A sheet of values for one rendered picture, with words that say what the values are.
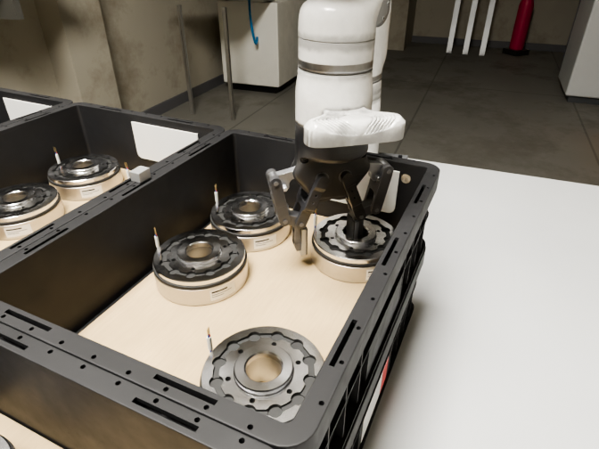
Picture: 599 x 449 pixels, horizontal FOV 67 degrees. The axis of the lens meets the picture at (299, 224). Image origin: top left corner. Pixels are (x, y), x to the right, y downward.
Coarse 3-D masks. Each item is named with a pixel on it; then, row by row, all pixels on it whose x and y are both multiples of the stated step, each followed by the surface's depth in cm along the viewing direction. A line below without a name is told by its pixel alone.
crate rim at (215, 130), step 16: (48, 112) 70; (64, 112) 72; (112, 112) 71; (128, 112) 70; (0, 128) 64; (16, 128) 65; (192, 128) 66; (208, 128) 65; (224, 128) 64; (192, 144) 59; (160, 160) 55; (112, 192) 48; (80, 208) 45; (48, 224) 42; (32, 240) 40; (0, 256) 38
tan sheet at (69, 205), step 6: (120, 168) 76; (126, 174) 74; (66, 204) 66; (72, 204) 66; (78, 204) 66; (66, 210) 64; (12, 240) 58; (18, 240) 58; (0, 246) 57; (6, 246) 57
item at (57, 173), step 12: (84, 156) 73; (96, 156) 73; (108, 156) 73; (60, 168) 69; (96, 168) 69; (108, 168) 69; (60, 180) 65; (72, 180) 65; (84, 180) 66; (96, 180) 66
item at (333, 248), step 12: (336, 216) 57; (372, 216) 57; (324, 228) 55; (384, 228) 55; (324, 240) 53; (336, 240) 52; (384, 240) 53; (324, 252) 51; (336, 252) 50; (348, 252) 51; (360, 252) 50; (372, 252) 51; (360, 264) 49
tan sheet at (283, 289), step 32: (256, 256) 55; (288, 256) 55; (256, 288) 50; (288, 288) 50; (320, 288) 50; (352, 288) 50; (96, 320) 46; (128, 320) 46; (160, 320) 46; (192, 320) 46; (224, 320) 46; (256, 320) 46; (288, 320) 46; (320, 320) 46; (128, 352) 42; (160, 352) 42; (192, 352) 42; (320, 352) 42
